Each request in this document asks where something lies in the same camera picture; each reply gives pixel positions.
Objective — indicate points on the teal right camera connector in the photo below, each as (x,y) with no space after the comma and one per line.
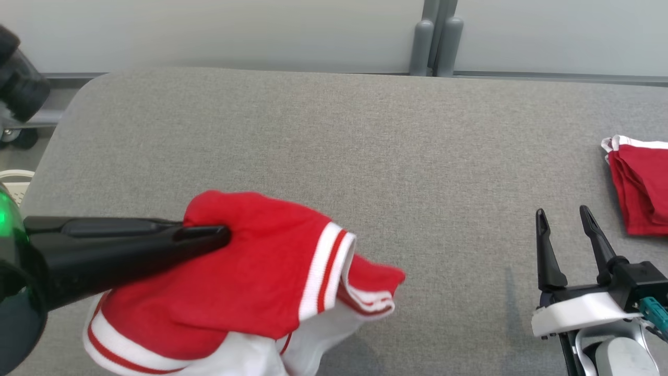
(656,313)

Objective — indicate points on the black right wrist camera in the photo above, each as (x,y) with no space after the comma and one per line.
(642,279)

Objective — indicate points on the cream perforated laundry basket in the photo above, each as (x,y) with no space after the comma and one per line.
(15,185)

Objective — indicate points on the grey cart frame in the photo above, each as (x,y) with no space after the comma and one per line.
(44,118)

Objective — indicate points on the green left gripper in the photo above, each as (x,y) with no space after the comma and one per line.
(13,292)

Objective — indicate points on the red shorts white trim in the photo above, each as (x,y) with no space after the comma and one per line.
(644,188)

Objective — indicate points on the black bulky object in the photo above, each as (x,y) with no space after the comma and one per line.
(21,78)

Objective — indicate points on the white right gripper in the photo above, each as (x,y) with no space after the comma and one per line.
(579,310)

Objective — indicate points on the grey metal post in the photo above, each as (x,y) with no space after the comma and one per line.
(450,47)
(421,49)

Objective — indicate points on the black cart caster wheel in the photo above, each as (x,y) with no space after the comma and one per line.
(18,138)

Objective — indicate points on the red jersey white striped trim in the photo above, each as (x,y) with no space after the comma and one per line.
(250,282)

